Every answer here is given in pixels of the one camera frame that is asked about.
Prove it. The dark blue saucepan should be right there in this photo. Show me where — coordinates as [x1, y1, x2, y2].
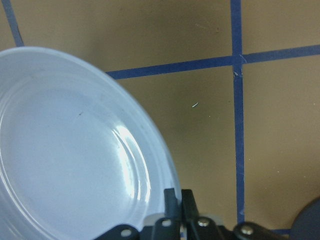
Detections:
[289, 197, 320, 240]

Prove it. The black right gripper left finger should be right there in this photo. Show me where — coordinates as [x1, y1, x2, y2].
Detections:
[163, 188, 181, 225]

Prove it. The blue plate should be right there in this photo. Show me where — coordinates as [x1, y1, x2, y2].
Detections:
[0, 47, 181, 240]

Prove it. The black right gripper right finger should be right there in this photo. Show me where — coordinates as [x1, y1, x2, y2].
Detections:
[181, 189, 200, 225]

